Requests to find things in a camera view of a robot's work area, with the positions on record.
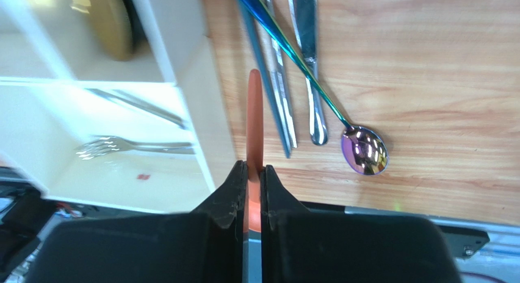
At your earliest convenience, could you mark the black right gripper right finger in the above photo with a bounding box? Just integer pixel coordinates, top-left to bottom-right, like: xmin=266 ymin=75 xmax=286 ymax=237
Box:
xmin=260 ymin=165 xmax=461 ymax=282

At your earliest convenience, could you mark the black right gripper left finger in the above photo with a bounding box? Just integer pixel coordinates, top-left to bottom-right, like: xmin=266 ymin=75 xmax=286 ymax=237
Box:
xmin=26 ymin=161 xmax=247 ymax=282

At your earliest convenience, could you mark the iridescent long spoon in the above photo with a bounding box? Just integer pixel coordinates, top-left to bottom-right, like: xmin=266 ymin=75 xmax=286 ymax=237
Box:
xmin=240 ymin=0 xmax=389 ymax=176

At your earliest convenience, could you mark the orange spoon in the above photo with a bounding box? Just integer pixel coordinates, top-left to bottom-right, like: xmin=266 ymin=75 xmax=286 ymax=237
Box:
xmin=246 ymin=69 xmax=264 ymax=232

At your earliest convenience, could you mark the gold ornate spoon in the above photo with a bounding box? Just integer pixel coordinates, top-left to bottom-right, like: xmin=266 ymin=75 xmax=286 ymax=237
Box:
xmin=71 ymin=0 xmax=133 ymax=61

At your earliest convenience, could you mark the silver fork front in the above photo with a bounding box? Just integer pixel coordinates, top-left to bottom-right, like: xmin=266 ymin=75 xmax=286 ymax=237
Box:
xmin=75 ymin=135 xmax=195 ymax=160

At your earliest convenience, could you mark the silver fork diagonal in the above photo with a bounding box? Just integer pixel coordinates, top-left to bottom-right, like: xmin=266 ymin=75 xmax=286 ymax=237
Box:
xmin=86 ymin=88 xmax=187 ymax=130

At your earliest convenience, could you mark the white divided utensil tray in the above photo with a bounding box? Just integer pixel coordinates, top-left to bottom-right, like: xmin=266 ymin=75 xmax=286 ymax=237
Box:
xmin=1 ymin=0 xmax=236 ymax=213

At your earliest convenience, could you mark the silver chopstick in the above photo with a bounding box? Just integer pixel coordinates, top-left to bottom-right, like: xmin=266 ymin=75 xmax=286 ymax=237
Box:
xmin=262 ymin=0 xmax=298 ymax=149

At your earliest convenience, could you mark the silver table knife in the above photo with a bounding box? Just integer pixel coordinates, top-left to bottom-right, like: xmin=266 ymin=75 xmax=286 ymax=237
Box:
xmin=288 ymin=0 xmax=328 ymax=146

